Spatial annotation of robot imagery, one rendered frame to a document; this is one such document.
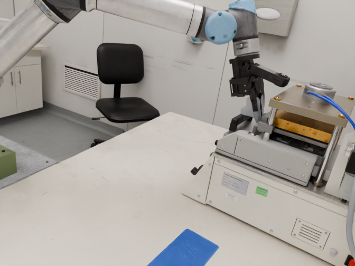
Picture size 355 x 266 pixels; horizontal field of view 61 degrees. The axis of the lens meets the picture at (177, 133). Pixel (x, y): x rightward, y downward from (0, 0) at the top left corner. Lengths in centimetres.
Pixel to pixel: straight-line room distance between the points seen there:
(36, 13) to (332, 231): 92
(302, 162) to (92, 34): 258
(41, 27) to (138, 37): 188
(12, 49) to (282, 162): 78
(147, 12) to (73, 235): 56
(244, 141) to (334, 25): 156
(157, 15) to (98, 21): 229
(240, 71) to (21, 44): 62
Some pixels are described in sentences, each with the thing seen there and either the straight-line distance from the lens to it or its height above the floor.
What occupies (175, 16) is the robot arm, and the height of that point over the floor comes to 127.
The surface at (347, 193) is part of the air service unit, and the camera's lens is 69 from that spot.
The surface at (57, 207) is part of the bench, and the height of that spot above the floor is 75.
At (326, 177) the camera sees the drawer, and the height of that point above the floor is 95.
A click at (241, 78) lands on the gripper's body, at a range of 92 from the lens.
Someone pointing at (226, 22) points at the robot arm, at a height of 127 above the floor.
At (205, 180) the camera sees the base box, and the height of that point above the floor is 83.
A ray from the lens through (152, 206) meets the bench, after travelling 91.
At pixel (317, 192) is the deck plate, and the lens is 80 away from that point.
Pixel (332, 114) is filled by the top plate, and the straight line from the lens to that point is 78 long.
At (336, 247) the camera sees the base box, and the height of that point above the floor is 81.
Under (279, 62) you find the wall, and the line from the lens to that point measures 231.
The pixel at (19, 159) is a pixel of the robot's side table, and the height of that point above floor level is 75.
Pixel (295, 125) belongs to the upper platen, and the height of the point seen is 105.
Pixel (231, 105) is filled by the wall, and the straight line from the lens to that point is 244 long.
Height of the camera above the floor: 129
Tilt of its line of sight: 23 degrees down
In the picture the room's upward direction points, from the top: 8 degrees clockwise
